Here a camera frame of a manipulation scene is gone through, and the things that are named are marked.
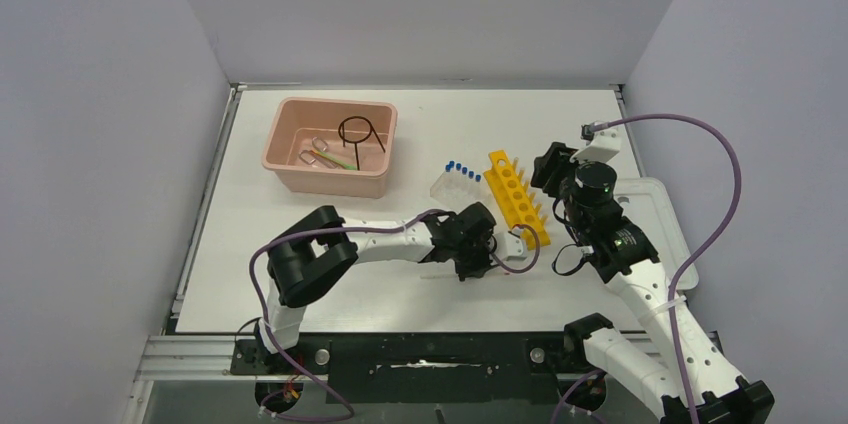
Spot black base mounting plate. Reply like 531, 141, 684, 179
230, 332, 590, 404

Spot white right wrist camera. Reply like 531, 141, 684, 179
575, 123, 622, 163

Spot red green stirring sticks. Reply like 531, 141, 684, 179
312, 150, 359, 170

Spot black wire ring stand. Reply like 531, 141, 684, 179
337, 115, 387, 171

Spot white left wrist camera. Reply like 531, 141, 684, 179
491, 232, 528, 265

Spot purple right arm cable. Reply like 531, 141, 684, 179
551, 114, 742, 424

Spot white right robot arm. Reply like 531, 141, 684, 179
530, 142, 775, 423

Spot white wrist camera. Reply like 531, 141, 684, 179
575, 123, 622, 163
491, 232, 528, 265

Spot yellow test tube rack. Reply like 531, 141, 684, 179
483, 150, 551, 247

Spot clear plastic tube box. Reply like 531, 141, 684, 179
429, 167, 491, 212

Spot metal scissors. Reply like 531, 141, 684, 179
298, 137, 340, 169

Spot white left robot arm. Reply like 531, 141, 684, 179
249, 202, 496, 355

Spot pink plastic bin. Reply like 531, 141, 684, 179
261, 97, 398, 198

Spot white plastic tray lid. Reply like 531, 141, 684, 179
614, 178, 691, 279

